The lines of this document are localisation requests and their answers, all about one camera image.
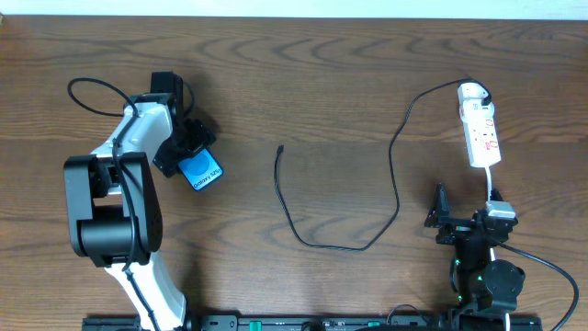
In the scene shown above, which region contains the blue Galaxy smartphone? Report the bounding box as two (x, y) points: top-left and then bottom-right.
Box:
(178, 149), (224, 191)

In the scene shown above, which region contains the black USB charging cable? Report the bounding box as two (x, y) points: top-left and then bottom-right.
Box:
(273, 77), (492, 253)

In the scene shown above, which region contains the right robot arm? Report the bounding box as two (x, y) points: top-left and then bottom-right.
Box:
(424, 184), (526, 330)

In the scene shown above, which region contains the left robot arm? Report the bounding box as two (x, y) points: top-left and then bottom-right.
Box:
(63, 72), (223, 330)

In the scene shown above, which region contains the white USB charger plug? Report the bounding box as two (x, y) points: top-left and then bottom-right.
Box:
(458, 82), (489, 104)

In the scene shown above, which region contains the white power strip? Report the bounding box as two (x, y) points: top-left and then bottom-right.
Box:
(459, 99), (501, 168)

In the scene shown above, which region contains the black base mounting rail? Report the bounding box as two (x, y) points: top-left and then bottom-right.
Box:
(81, 314), (543, 331)

